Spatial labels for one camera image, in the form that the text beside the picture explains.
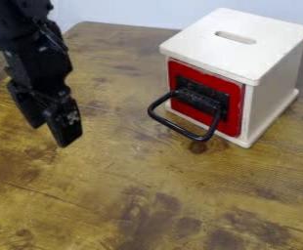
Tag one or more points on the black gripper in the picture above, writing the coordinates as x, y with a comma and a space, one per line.
38, 65

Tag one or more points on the red drawer front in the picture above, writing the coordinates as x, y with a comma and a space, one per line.
230, 126

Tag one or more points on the black metal drawer handle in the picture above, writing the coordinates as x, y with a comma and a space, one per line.
198, 97

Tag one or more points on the white wooden box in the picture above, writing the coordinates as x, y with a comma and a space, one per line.
253, 51

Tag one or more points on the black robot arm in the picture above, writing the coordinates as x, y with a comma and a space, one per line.
24, 19

